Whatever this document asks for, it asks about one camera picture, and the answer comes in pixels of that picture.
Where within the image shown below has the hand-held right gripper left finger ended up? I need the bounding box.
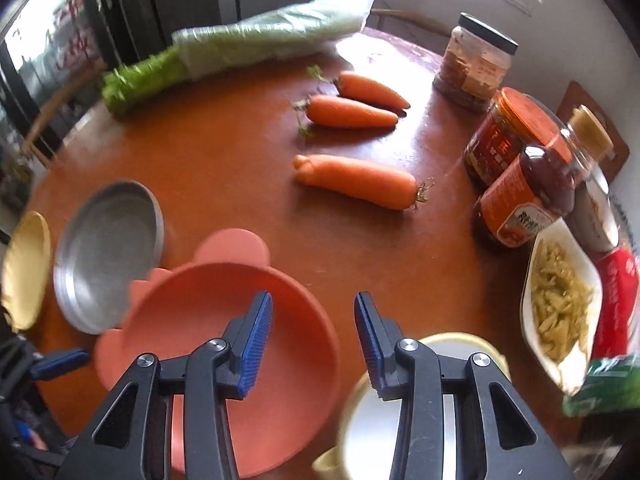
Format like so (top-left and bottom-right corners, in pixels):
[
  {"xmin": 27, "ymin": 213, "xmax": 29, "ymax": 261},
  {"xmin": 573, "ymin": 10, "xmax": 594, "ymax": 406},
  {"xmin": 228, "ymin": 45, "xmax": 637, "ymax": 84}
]
[{"xmin": 52, "ymin": 290, "xmax": 275, "ymax": 480}]

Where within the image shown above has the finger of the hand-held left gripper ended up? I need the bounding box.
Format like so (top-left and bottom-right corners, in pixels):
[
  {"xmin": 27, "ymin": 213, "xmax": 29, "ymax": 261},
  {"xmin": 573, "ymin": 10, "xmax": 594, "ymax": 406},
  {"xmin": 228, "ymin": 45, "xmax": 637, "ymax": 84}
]
[{"xmin": 30, "ymin": 347, "xmax": 91, "ymax": 381}]

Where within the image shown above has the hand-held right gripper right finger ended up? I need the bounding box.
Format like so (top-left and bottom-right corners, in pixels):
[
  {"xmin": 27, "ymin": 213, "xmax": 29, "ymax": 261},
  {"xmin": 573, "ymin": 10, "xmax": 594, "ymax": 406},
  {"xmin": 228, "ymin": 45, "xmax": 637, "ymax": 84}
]
[{"xmin": 354, "ymin": 291, "xmax": 576, "ymax": 480}]

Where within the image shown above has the pink bowl with ears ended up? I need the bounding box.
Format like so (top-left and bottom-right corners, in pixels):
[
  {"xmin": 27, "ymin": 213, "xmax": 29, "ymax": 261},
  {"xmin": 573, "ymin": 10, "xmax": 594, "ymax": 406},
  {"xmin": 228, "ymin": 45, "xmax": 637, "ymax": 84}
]
[{"xmin": 94, "ymin": 228, "xmax": 342, "ymax": 478}]

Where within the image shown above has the round metal plate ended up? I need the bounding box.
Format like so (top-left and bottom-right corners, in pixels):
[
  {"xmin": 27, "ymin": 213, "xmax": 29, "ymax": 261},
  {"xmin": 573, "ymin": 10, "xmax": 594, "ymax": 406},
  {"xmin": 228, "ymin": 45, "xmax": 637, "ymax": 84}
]
[{"xmin": 53, "ymin": 180, "xmax": 166, "ymax": 335}]

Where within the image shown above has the yellow bowl with white inside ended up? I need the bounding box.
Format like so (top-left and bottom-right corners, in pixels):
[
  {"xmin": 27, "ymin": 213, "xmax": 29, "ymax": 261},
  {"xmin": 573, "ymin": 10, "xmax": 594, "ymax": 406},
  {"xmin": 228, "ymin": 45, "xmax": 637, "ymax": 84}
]
[{"xmin": 312, "ymin": 331, "xmax": 512, "ymax": 480}]

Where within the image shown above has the pale yellow plate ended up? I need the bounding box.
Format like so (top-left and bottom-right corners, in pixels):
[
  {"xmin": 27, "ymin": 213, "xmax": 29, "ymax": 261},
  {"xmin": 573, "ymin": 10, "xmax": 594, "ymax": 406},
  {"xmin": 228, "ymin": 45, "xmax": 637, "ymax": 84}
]
[{"xmin": 0, "ymin": 210, "xmax": 52, "ymax": 332}]

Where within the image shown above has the orange carrot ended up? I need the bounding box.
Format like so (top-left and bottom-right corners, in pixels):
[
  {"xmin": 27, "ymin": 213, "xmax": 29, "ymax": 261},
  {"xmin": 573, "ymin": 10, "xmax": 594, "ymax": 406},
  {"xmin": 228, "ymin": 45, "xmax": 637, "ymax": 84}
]
[
  {"xmin": 306, "ymin": 65, "xmax": 412, "ymax": 112},
  {"xmin": 293, "ymin": 154, "xmax": 435, "ymax": 212},
  {"xmin": 291, "ymin": 95, "xmax": 400, "ymax": 138}
]

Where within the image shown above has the white dish of pickled vegetables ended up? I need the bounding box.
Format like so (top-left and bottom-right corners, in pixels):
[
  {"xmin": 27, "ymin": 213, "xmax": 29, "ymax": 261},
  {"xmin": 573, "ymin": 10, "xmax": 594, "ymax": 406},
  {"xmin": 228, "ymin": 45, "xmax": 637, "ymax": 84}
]
[{"xmin": 520, "ymin": 222, "xmax": 603, "ymax": 396}]

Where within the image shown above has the sauce bottle with tan cap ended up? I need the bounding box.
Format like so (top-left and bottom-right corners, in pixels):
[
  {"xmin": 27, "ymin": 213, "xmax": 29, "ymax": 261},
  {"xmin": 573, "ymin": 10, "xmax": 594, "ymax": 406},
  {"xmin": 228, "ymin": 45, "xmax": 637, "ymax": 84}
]
[{"xmin": 474, "ymin": 105, "xmax": 615, "ymax": 255}]

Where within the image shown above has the green drink bottle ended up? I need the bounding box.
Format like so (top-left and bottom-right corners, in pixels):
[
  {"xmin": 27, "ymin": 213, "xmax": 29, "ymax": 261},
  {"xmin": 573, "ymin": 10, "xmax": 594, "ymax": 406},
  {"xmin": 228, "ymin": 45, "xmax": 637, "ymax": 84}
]
[{"xmin": 562, "ymin": 355, "xmax": 640, "ymax": 418}]

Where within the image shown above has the sauce jar with orange lid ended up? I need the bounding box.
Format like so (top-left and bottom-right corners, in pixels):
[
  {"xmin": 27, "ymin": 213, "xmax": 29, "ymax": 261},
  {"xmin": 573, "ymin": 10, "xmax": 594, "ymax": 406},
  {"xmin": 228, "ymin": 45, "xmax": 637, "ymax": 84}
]
[{"xmin": 462, "ymin": 86, "xmax": 566, "ymax": 191}]

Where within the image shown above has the red packet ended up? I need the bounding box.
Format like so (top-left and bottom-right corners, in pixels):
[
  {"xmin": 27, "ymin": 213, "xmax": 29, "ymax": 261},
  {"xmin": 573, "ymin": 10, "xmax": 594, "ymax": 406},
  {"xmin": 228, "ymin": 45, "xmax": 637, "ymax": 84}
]
[{"xmin": 592, "ymin": 245, "xmax": 640, "ymax": 361}]

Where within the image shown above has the glass jar with black lid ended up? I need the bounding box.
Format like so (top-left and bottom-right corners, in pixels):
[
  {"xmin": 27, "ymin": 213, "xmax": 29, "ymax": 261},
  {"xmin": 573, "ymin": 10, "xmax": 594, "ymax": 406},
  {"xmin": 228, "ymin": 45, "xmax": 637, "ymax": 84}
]
[{"xmin": 432, "ymin": 12, "xmax": 519, "ymax": 113}]

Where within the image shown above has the celery in plastic bag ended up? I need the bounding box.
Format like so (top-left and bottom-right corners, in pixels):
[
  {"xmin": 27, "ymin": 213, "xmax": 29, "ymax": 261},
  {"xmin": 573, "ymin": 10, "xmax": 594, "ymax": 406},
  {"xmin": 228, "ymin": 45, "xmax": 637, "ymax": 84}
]
[{"xmin": 101, "ymin": 0, "xmax": 377, "ymax": 118}]

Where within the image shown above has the brown slatted wooden chair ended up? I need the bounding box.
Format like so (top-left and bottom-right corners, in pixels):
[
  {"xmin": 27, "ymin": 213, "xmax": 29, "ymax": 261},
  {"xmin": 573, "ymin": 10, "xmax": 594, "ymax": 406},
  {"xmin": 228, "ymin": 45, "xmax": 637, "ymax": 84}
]
[{"xmin": 555, "ymin": 80, "xmax": 630, "ymax": 181}]

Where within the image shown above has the glass door with red lettering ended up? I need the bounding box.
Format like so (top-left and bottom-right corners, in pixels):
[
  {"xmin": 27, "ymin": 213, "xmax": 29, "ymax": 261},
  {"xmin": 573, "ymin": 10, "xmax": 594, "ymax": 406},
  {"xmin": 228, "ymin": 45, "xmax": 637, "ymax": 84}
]
[{"xmin": 0, "ymin": 0, "xmax": 108, "ymax": 161}]

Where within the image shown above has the grey refrigerator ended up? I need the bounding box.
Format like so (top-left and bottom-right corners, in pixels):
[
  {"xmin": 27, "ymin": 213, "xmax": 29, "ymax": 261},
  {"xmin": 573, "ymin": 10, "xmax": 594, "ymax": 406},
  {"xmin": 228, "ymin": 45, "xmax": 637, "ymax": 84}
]
[{"xmin": 75, "ymin": 0, "xmax": 241, "ymax": 63}]

